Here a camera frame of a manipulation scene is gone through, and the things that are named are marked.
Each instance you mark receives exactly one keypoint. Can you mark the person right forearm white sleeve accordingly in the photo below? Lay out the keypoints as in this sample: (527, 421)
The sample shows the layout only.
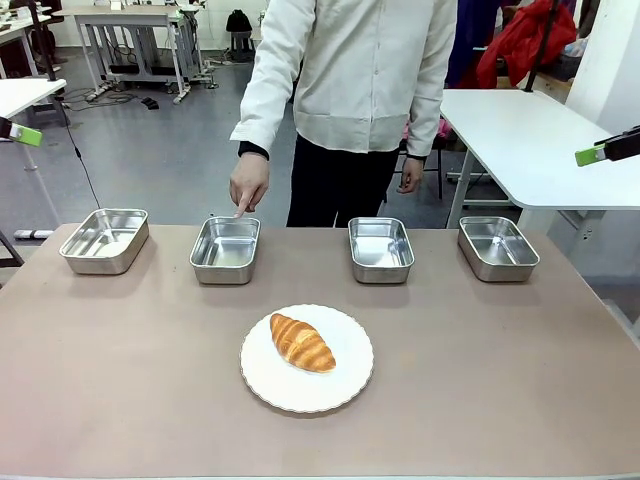
(260, 110)

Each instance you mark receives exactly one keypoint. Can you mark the person left forearm white sleeve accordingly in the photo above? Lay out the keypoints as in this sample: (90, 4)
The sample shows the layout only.
(430, 115)

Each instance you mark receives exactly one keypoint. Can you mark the steel rectangular container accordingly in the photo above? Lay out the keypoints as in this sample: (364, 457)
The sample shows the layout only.
(381, 250)
(226, 250)
(497, 249)
(105, 240)

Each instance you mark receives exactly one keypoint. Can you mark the person left hand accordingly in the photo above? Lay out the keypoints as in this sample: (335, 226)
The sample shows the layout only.
(412, 175)

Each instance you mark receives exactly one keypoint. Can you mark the person right hand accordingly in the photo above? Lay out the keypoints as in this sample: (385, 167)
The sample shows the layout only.
(250, 180)

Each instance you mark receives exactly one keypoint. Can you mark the small white side table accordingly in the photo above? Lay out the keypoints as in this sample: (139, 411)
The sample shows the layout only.
(25, 95)

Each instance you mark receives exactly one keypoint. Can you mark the large white side table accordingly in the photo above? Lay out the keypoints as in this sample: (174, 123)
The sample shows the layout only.
(525, 145)

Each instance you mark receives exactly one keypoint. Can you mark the white board panel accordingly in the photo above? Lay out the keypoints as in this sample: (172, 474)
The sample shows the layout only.
(610, 60)

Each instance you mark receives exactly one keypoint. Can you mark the black stand pole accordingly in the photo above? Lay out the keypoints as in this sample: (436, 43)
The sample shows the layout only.
(42, 40)
(542, 45)

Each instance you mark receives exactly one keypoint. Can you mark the white power strip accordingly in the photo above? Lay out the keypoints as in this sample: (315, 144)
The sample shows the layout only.
(33, 234)

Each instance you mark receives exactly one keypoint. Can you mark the white background desk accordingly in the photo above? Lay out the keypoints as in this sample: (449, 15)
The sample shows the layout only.
(20, 25)

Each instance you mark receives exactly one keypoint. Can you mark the black foot pedal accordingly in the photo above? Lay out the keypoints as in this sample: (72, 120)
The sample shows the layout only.
(149, 102)

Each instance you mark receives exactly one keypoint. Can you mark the red jacket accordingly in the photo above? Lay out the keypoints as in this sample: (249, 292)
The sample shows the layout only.
(525, 40)

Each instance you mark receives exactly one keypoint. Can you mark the grey metal workbench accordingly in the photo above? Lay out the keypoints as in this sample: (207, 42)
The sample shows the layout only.
(135, 40)

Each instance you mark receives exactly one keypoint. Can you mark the pink object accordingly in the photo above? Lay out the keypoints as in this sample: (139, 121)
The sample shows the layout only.
(444, 131)

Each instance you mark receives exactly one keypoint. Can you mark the purple cloth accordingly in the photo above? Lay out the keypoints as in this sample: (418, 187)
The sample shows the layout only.
(465, 45)

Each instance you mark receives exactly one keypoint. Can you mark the black backpack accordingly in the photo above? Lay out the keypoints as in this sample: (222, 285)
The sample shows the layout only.
(239, 21)

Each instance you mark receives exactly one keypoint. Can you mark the person torso white shirt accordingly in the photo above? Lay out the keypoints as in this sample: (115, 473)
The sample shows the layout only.
(360, 70)

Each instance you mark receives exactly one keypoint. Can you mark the person black trousers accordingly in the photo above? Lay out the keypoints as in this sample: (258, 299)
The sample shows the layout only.
(335, 185)

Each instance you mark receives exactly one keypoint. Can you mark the white scalloped plate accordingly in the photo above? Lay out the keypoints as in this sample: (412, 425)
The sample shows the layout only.
(340, 390)

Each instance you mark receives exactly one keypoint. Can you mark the golden croissant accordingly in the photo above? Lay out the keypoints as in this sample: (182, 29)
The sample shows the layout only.
(300, 342)

